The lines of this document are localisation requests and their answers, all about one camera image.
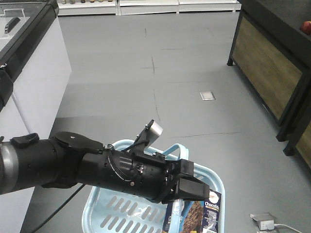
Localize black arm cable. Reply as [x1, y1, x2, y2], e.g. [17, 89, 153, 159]
[30, 183, 86, 233]

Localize red apple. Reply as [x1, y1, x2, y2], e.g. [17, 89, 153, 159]
[299, 20, 311, 35]

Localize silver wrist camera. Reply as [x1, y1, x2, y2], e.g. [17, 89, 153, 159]
[135, 119, 163, 146]

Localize silver floor socket plate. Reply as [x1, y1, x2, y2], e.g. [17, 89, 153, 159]
[200, 91, 216, 101]

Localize white power cable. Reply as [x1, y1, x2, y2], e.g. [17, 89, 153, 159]
[274, 223, 303, 233]

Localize white power adapter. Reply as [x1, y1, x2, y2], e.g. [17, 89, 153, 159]
[258, 219, 275, 231]

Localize navy Danisa cookie box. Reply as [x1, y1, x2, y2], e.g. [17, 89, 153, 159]
[177, 189, 225, 233]

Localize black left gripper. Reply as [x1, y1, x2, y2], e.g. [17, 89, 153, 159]
[75, 150, 209, 203]

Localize white base shelf unit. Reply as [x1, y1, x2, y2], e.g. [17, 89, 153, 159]
[57, 0, 241, 16]

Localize black wooden produce stand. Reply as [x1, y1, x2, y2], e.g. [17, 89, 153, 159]
[227, 0, 311, 141]

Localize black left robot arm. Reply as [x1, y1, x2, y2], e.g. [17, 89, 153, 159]
[0, 132, 209, 204]

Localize far white chest freezer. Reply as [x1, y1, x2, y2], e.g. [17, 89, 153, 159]
[0, 0, 71, 233]

